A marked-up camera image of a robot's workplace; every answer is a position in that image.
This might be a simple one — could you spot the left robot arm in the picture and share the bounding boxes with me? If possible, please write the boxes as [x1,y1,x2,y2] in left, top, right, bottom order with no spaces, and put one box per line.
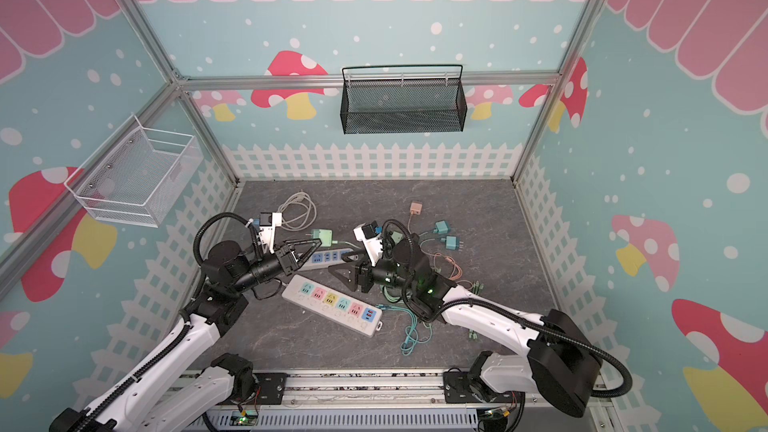
[49,212,322,431]

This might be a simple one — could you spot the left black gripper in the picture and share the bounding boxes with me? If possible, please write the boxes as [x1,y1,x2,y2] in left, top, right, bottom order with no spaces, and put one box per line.
[231,238,322,294]

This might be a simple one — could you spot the pink charger plug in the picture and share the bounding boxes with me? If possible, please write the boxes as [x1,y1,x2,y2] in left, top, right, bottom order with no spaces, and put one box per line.
[410,202,423,215]

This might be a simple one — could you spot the aluminium front rail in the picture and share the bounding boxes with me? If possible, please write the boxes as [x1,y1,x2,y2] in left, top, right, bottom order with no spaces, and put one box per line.
[137,368,619,427]

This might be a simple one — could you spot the tangled green charging cables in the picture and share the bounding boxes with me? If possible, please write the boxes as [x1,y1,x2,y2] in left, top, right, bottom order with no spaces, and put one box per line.
[377,227,487,356]

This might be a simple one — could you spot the black mesh wall basket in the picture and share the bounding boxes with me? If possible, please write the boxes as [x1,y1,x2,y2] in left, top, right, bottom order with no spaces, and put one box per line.
[340,64,468,134]

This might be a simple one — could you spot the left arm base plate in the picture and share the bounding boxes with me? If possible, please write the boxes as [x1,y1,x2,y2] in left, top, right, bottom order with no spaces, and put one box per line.
[238,372,288,406]

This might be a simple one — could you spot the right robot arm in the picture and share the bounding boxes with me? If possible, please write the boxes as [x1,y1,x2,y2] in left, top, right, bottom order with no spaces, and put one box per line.
[329,253,633,418]

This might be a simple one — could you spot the white mesh wall basket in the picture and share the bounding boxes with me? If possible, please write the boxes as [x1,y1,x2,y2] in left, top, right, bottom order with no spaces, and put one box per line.
[64,116,204,228]

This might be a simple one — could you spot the small white blue power strip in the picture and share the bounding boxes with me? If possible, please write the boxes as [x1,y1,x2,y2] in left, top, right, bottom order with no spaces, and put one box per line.
[300,248,351,272]

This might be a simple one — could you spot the teal charger plug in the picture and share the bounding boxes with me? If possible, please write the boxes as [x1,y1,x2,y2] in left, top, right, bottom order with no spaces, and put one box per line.
[443,236,460,250]
[433,220,450,235]

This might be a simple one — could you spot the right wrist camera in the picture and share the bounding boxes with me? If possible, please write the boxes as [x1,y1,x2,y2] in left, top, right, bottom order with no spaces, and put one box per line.
[353,221,383,266]

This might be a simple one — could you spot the coiled white power cord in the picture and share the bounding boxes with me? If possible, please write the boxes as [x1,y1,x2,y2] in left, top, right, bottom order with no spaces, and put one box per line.
[275,191,317,233]

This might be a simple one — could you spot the large white multicolour power strip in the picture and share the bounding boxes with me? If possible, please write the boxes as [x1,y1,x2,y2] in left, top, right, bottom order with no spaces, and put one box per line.
[282,275,383,337]

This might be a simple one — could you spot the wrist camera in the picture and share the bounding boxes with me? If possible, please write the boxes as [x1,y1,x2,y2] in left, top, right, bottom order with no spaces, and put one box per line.
[251,212,283,253]
[353,221,383,266]

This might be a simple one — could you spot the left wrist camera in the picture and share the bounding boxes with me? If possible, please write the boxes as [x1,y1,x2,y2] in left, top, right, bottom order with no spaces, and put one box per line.
[251,212,283,253]

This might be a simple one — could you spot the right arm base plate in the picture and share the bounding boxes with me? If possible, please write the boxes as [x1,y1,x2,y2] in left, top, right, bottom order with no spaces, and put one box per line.
[442,368,521,404]

